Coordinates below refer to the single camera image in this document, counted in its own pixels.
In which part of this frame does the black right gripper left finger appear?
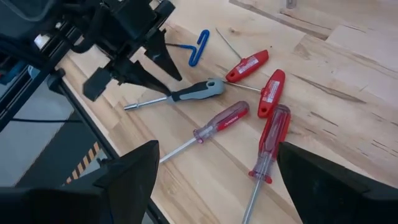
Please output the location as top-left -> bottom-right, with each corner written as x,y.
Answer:
0,139 -> 161,224

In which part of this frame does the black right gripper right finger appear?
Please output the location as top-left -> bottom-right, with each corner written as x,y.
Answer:
276,141 -> 398,224

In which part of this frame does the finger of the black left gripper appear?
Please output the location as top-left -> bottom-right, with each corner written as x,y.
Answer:
144,29 -> 183,82
82,58 -> 172,102

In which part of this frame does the blue T-handle hex key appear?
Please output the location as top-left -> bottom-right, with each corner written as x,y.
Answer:
165,29 -> 211,68

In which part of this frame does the grey black nut driver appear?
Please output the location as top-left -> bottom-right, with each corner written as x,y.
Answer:
123,77 -> 226,112

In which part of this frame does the small red clear Husky screwdriver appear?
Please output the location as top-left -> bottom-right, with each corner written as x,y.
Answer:
159,100 -> 251,165

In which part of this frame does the large red clear Husky screwdriver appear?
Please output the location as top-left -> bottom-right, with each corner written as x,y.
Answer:
241,103 -> 292,224

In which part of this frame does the yellow black hazard tape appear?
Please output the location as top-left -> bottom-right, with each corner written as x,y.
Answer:
64,141 -> 101,185

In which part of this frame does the red T-handle hex key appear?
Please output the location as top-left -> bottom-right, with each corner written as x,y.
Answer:
223,68 -> 287,119
215,27 -> 270,84

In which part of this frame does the black aluminium table frame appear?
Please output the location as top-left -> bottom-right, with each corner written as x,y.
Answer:
0,18 -> 171,224

